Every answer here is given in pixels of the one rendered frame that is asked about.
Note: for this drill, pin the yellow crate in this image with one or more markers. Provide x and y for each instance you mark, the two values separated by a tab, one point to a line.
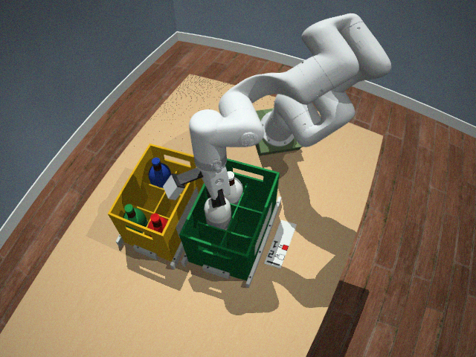
142	195

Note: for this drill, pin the white bottle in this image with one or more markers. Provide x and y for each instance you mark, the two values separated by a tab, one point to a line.
218	217

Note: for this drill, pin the white paper pick list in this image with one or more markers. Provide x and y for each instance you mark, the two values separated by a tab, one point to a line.
280	244

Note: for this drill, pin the red bottle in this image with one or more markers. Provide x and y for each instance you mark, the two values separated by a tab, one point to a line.
157	223

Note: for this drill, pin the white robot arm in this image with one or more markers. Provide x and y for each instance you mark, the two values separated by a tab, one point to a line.
334	61

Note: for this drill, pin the green plastic bottle crate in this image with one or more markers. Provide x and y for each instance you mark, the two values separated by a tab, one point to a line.
207	245

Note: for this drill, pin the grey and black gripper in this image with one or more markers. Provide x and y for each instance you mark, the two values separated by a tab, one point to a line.
216	184

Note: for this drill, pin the blue bottle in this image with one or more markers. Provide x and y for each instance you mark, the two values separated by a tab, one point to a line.
160	174

